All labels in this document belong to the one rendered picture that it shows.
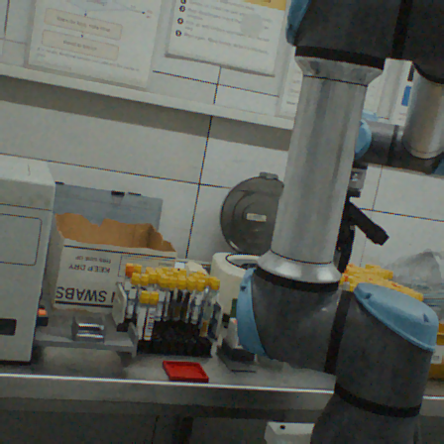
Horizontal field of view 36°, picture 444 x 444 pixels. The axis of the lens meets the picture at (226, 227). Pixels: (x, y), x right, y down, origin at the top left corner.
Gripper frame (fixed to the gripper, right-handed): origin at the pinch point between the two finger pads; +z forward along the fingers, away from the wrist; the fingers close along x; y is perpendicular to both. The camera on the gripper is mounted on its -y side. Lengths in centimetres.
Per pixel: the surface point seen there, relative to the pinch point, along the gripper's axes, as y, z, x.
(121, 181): 41, -8, -47
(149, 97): 38, -30, -44
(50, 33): 63, -40, -44
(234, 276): 16.3, 4.4, -15.7
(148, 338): 36.3, 12.4, 7.6
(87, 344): 47, 11, 16
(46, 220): 57, -9, 19
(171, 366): 32.2, 15.0, 13.4
